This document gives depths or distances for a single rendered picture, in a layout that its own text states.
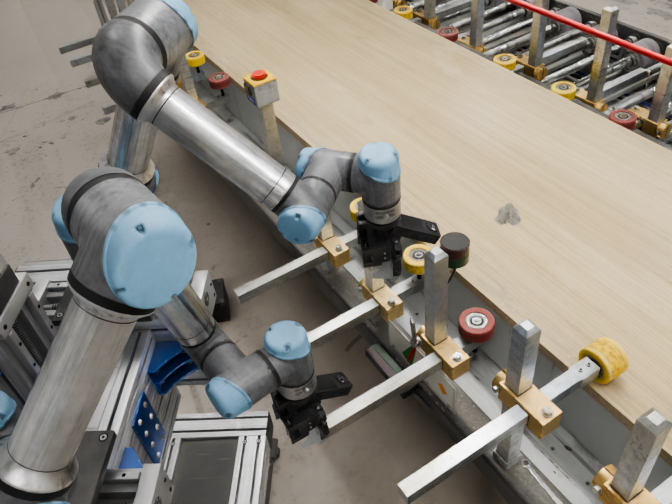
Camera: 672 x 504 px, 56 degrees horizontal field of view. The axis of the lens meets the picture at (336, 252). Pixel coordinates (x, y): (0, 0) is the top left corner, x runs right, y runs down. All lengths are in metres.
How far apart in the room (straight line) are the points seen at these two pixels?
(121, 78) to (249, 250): 2.07
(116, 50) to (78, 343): 0.48
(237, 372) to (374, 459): 1.27
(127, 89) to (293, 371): 0.54
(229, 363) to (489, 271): 0.73
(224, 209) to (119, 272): 2.61
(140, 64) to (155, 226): 0.38
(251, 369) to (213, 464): 1.07
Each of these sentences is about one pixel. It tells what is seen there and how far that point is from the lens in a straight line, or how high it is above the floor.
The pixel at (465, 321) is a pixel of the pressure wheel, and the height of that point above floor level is 0.91.
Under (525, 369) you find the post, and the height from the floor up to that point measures 1.05.
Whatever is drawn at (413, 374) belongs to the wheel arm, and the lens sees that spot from 1.43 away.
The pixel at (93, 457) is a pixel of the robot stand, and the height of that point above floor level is 1.04.
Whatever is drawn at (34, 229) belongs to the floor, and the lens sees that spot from 3.70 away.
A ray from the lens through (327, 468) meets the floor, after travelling 2.30.
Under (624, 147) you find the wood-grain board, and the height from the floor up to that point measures 0.90.
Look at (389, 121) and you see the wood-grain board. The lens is 2.13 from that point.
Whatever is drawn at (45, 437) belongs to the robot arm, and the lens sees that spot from 0.93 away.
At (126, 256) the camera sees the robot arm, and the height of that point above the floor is 1.55.
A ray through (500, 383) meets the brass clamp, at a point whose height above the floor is 0.97.
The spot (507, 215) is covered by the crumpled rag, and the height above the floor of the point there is 0.91.
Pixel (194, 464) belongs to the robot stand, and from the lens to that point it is 2.17.
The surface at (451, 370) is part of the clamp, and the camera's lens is 1.44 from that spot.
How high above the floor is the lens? 2.01
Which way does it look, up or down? 43 degrees down
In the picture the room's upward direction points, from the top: 8 degrees counter-clockwise
